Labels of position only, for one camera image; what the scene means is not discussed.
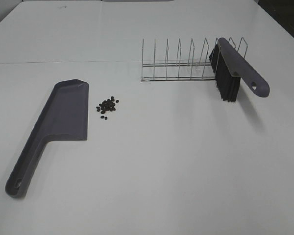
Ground grey plastic dustpan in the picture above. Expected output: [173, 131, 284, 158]
[5, 79, 89, 198]

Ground grey hand brush black bristles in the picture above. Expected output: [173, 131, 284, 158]
[209, 38, 270, 102]

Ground pile of coffee beans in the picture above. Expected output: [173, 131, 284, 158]
[96, 96, 120, 120]

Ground metal wire dish rack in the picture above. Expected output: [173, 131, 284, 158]
[140, 36, 248, 83]

